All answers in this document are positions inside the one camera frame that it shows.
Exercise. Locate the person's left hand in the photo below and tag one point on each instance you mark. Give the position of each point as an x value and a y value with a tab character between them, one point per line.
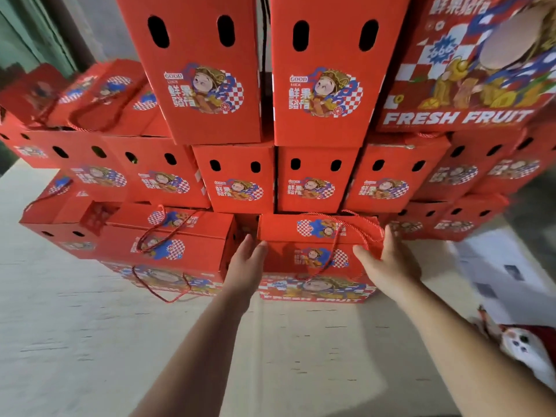
243	273

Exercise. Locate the person's right hand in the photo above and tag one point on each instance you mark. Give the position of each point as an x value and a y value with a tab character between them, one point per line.
395	271

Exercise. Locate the person's left thumb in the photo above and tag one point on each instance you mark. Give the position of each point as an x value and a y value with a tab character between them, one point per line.
260	256

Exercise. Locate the person's right thumb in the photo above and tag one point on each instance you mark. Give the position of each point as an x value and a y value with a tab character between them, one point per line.
365	256

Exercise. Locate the person's left forearm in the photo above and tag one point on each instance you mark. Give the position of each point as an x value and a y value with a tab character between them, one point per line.
204	364

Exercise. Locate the person's right forearm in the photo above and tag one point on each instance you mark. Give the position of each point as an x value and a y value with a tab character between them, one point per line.
460	360

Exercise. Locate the white cardboard sheet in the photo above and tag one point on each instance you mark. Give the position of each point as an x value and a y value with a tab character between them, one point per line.
499	273

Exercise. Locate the stack of red fruit boxes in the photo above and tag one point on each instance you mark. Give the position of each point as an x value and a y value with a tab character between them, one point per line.
204	104

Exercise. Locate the green door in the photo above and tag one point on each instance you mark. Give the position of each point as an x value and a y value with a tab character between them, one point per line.
30	34

